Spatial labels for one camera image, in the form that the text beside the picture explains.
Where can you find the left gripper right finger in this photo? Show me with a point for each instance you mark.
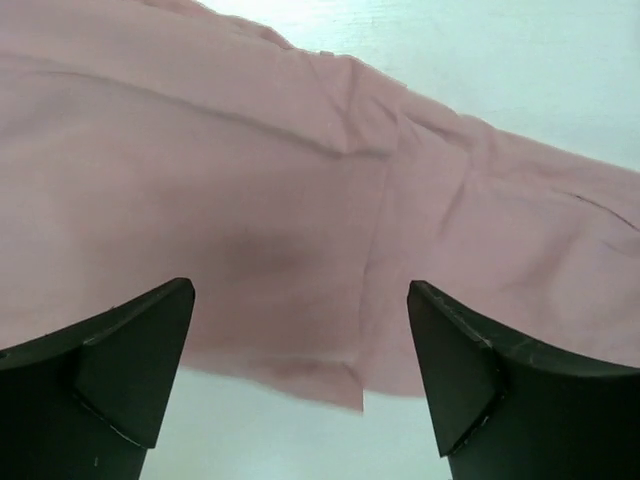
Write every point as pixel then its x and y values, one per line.
pixel 506 406

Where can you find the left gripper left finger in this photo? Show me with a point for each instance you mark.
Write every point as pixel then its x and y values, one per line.
pixel 87 402

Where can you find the pink trousers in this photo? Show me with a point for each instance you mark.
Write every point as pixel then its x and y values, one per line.
pixel 301 193

